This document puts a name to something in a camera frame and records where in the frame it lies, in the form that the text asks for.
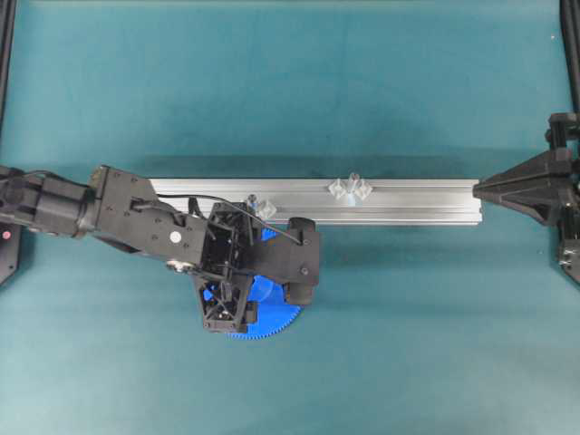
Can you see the black aluminium frame rail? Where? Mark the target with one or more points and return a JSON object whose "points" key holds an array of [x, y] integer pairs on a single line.
{"points": [[569, 24]]}

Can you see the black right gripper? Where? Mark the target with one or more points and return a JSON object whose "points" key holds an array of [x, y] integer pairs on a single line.
{"points": [[530, 188]]}

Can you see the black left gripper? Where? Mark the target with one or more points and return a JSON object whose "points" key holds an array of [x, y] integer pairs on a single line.
{"points": [[222, 289]]}

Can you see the large blue plastic gear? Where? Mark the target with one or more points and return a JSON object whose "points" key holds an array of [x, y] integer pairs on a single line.
{"points": [[273, 313]]}

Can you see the black left frame rail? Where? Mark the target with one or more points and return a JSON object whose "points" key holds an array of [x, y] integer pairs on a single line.
{"points": [[7, 26]]}

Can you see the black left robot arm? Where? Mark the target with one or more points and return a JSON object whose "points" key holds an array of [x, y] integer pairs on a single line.
{"points": [[119, 208]]}

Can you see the teal table mat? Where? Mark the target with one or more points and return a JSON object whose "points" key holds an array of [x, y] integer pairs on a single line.
{"points": [[413, 330]]}

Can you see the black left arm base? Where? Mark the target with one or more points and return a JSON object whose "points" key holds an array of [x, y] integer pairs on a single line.
{"points": [[10, 240]]}

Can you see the silver aluminium extrusion rail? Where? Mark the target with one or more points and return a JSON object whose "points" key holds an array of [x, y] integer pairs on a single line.
{"points": [[398, 202]]}

